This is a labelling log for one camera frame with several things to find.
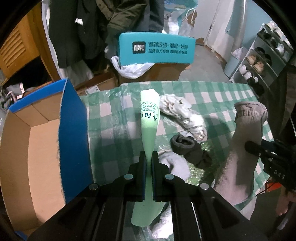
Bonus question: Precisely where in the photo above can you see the white shoe rack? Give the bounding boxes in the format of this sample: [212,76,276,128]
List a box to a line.
[230,21,294,98]

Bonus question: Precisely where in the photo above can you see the white plastic bag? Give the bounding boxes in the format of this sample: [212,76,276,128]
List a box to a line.
[159,94,208,143]
[111,56,154,79]

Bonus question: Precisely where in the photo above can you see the brown cardboard box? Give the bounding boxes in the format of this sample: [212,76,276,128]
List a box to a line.
[118,63,192,85]

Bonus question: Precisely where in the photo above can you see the olive green jacket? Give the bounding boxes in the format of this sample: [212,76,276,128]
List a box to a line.
[97,1,165,44]

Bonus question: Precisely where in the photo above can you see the light grey sock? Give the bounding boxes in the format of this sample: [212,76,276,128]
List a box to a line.
[159,151,190,181]

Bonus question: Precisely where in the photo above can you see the teal printed box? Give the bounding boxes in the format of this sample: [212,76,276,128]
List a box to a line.
[118,32,196,65]

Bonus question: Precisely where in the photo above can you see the grey fuzzy sock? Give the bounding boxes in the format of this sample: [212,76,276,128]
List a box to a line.
[213,101,268,205]

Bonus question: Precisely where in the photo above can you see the person's right hand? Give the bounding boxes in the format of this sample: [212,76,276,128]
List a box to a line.
[275,186,295,216]

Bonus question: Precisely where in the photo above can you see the light green printed sock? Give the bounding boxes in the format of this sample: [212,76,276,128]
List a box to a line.
[131,89,164,227]

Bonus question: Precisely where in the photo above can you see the light blue trash bin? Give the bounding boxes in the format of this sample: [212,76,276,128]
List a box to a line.
[224,52,242,78]

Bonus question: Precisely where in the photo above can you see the wooden louvered cabinet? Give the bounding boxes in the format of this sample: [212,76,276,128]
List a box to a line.
[1,1,59,82]

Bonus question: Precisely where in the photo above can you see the green checkered tablecloth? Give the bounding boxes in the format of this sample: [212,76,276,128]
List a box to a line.
[78,80,276,241]

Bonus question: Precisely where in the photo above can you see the dark hanging jacket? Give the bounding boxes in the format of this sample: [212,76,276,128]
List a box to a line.
[49,1,107,71]

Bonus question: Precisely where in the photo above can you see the dark grey sock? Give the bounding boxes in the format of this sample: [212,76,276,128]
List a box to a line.
[170,133,213,170]

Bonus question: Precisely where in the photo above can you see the blue cardboard box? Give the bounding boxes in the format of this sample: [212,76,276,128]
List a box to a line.
[1,79,93,235]

